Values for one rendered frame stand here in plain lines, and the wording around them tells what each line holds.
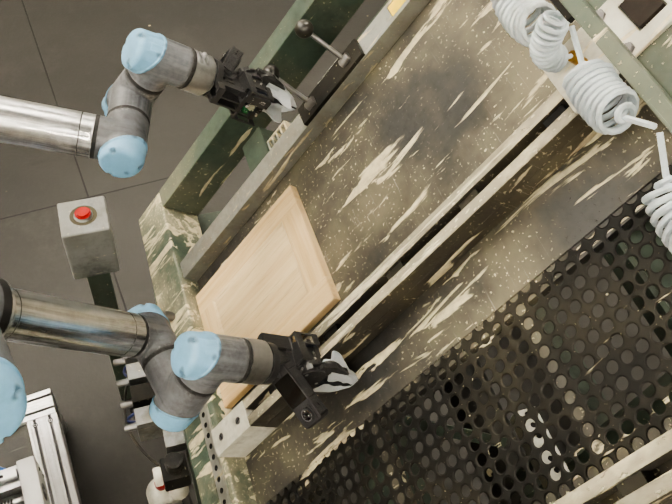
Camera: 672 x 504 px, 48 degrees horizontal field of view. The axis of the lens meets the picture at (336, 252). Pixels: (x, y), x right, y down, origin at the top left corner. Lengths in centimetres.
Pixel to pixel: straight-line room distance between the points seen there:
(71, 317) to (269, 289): 57
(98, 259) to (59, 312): 92
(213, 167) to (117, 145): 71
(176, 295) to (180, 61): 72
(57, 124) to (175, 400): 49
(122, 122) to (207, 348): 42
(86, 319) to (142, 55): 45
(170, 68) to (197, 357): 51
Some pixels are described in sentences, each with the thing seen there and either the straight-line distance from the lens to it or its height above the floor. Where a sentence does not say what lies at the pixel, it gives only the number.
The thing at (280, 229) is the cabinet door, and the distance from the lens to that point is 166.
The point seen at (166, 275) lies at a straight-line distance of 197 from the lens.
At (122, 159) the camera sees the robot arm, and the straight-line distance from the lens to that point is 132.
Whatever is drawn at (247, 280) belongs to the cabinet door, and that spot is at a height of 105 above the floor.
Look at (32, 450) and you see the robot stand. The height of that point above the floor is 21.
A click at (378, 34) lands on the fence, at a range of 156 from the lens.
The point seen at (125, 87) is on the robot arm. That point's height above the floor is 154.
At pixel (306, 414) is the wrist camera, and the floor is 129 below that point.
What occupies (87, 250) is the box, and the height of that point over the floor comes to 86.
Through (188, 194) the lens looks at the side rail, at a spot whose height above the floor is 94.
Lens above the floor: 244
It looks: 51 degrees down
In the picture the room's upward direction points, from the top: 8 degrees clockwise
